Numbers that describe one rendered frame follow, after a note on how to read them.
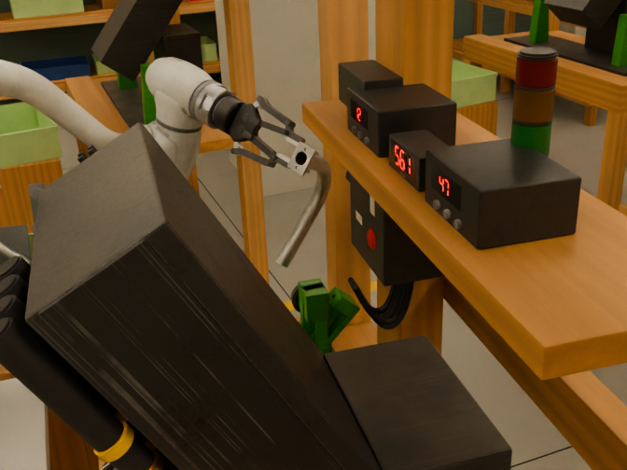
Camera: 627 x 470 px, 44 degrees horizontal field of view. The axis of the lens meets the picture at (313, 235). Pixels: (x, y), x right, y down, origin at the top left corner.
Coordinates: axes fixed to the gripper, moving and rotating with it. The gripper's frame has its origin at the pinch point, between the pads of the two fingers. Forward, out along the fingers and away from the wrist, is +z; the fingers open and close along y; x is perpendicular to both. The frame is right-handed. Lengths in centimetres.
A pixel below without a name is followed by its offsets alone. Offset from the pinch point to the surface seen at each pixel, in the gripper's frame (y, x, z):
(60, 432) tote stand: -102, 26, -42
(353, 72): 18.6, -12.6, 9.8
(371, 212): 0.6, -20.3, 28.5
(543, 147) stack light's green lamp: 21, -31, 50
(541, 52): 30, -36, 45
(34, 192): -51, 26, -87
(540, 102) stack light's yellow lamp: 25, -35, 48
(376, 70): 20.8, -10.3, 12.4
